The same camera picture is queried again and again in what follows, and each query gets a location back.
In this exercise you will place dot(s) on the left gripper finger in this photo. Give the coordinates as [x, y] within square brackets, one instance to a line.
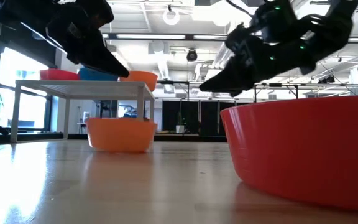
[98, 56]

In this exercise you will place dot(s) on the blue plastic mini bowl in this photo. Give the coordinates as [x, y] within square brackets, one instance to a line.
[95, 76]

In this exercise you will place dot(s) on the red plastic mini bowl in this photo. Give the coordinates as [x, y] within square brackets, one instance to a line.
[57, 75]
[306, 149]

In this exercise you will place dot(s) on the orange plastic mini bowl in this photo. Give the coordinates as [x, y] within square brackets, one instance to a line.
[121, 135]
[145, 79]

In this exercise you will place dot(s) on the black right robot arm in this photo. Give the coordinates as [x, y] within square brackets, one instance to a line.
[322, 37]

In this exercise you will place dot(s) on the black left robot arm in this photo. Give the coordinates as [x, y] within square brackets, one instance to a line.
[26, 15]

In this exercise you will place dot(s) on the white perforated metal rack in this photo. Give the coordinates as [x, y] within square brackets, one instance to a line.
[82, 88]

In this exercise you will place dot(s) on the black cabinet row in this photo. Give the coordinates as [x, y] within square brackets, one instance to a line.
[210, 118]

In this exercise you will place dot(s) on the black ceiling dome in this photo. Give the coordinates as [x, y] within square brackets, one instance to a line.
[192, 56]

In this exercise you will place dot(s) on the long ceiling light strip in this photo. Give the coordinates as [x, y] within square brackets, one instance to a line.
[151, 36]

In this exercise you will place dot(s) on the round ceiling lamp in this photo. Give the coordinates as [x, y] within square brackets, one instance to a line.
[171, 15]

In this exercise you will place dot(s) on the black background table frame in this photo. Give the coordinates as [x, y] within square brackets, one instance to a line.
[275, 84]

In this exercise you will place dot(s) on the black aluminium table frame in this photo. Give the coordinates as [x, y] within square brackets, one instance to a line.
[191, 137]

